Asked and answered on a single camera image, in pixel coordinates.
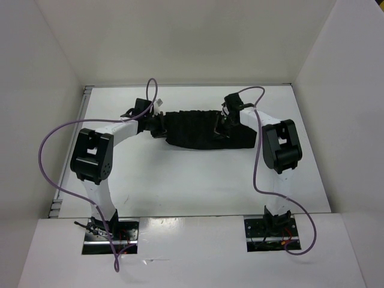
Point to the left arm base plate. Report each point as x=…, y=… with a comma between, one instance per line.
x=125, y=238

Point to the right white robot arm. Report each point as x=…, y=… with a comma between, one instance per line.
x=277, y=145

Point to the black pleated skirt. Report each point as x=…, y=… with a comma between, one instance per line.
x=196, y=129

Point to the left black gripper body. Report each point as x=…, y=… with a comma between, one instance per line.
x=155, y=125

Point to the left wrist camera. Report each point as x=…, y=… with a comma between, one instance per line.
x=158, y=103

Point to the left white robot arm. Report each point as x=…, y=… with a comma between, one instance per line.
x=92, y=160

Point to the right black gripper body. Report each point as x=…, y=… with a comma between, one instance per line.
x=224, y=124

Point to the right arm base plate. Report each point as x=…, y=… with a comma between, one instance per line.
x=261, y=237

